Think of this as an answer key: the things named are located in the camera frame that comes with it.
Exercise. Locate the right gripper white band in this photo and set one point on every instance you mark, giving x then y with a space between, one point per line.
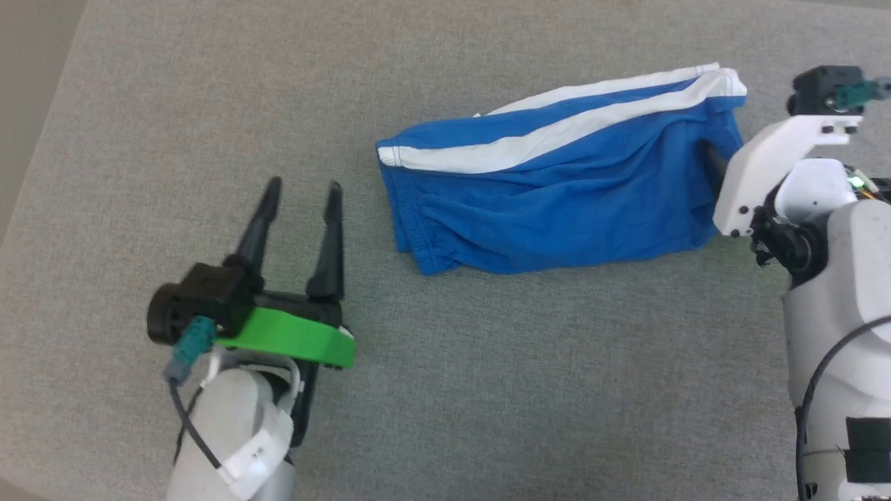
755 174

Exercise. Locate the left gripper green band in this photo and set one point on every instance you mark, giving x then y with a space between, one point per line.
292 334

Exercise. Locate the blue shorts with white stripes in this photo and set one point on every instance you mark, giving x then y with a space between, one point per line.
557 202

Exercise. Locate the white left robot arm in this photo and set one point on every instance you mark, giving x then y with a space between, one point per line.
230 431

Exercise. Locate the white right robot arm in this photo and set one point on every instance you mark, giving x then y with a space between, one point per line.
849 292

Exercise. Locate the grey fabric sofa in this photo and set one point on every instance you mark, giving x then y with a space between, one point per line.
487 383

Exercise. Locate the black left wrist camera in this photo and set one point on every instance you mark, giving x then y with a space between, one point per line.
202 299

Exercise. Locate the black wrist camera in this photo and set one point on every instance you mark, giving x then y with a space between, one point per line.
202 299
821 87

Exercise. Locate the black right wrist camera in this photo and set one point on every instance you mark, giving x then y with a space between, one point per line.
821 87

